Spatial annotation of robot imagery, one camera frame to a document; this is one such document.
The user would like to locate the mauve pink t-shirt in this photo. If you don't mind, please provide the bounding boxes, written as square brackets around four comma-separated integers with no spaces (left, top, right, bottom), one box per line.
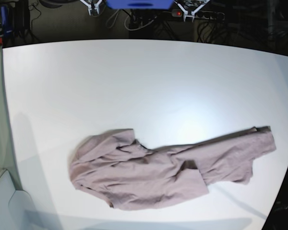
[69,126,276,211]

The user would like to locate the black power strip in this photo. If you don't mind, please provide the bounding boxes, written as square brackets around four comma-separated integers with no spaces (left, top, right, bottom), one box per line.
[171,9,225,21]

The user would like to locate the blue box overhead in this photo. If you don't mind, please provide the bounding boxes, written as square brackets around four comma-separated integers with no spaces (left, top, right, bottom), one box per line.
[106,0,174,10]

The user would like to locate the grey white cable loops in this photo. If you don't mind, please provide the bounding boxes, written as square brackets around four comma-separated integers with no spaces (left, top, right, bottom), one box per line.
[106,9,159,31]

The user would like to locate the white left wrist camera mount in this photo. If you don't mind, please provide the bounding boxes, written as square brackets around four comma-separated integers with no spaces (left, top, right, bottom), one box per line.
[174,0,210,22]

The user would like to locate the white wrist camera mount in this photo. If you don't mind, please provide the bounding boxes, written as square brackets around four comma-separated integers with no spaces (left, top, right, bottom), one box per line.
[80,0,103,17]
[174,0,210,22]

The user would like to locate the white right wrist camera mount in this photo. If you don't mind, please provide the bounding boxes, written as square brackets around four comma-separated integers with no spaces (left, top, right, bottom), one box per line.
[80,0,103,17]

